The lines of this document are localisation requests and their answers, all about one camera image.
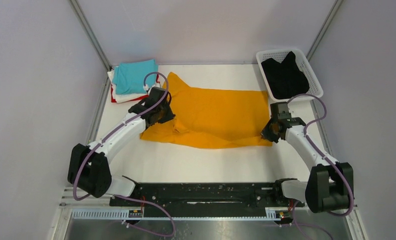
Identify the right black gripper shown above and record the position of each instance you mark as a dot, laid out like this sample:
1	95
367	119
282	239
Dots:
266	134

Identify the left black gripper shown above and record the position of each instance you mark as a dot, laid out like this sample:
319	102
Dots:
169	116

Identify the yellow t-shirt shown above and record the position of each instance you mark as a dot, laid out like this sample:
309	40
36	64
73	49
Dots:
212	118

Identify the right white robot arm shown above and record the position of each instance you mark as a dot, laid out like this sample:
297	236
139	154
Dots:
329	187

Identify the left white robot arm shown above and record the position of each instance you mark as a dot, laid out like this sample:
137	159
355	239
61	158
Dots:
89	167

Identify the folded white t-shirt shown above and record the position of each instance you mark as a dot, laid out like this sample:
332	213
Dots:
128	81

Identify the folded teal t-shirt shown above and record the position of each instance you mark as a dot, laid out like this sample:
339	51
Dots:
129	78

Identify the black t-shirt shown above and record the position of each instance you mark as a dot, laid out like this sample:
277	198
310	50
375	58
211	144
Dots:
285	78

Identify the folded red t-shirt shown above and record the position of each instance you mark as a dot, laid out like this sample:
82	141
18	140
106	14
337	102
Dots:
121	98

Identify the white plastic basket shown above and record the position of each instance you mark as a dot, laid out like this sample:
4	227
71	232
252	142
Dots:
302	62

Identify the slotted cable duct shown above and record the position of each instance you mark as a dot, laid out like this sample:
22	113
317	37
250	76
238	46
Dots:
138	214

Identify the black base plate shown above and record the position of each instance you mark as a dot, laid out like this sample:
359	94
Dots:
202	200

